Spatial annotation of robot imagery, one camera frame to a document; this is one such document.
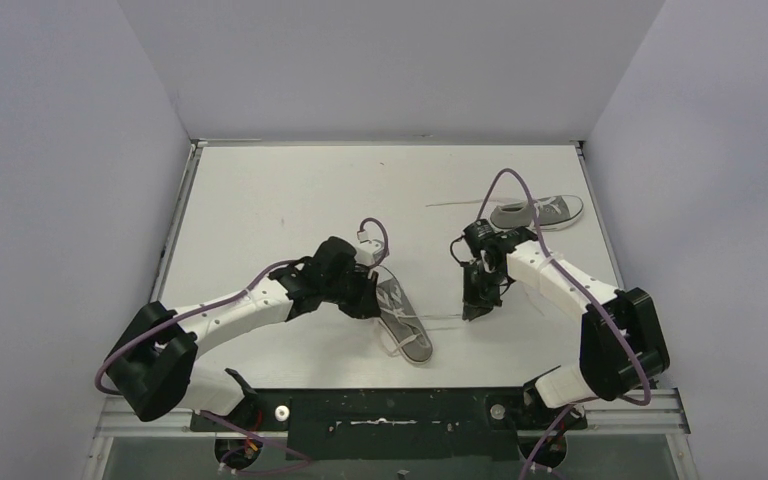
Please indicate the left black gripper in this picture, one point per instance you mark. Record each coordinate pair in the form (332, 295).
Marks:
(363, 295)

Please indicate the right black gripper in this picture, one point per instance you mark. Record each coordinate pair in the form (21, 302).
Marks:
(477, 304)

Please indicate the grey canvas sneaker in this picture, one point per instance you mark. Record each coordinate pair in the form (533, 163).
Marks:
(553, 213)
(399, 330)

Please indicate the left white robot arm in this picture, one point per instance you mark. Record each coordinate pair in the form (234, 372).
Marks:
(154, 365)

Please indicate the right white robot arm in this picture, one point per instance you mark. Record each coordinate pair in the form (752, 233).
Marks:
(622, 346)

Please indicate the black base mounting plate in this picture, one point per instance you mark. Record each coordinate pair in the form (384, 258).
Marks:
(499, 423)

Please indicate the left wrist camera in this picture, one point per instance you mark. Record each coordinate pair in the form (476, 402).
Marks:
(370, 252)

